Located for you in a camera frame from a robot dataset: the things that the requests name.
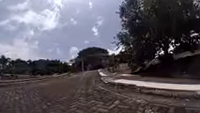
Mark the broad round-crowned tree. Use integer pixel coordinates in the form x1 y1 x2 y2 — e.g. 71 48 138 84
71 45 112 74

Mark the group of tall dark trees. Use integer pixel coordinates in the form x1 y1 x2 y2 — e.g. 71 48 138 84
108 0 200 78

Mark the dirt and grass verge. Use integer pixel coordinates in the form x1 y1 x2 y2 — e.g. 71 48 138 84
0 71 55 86

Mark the pale concrete kerb strip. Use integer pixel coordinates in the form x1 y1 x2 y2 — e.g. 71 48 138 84
96 69 200 93

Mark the row of distant trees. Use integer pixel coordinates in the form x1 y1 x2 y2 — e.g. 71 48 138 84
0 54 74 79

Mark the grey brick paved road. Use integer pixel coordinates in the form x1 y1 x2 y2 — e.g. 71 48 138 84
0 64 200 113

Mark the bare earth embankment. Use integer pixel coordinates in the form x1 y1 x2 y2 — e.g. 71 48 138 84
133 43 200 81

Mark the pale concrete kerb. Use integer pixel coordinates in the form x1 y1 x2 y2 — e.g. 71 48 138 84
0 67 71 90

